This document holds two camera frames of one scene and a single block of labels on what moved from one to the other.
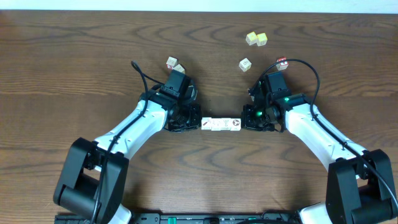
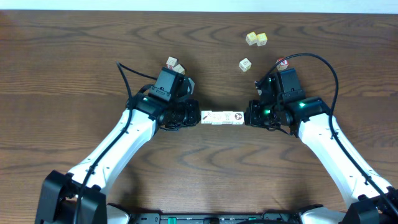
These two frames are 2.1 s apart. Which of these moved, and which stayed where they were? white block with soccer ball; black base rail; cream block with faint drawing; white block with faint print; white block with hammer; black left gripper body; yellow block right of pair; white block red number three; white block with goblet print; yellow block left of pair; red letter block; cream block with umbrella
Moved: white block with goblet print; white block with faint print; white block with hammer; white block with soccer ball
Stayed: cream block with faint drawing; white block red number three; red letter block; black left gripper body; yellow block right of pair; cream block with umbrella; black base rail; yellow block left of pair
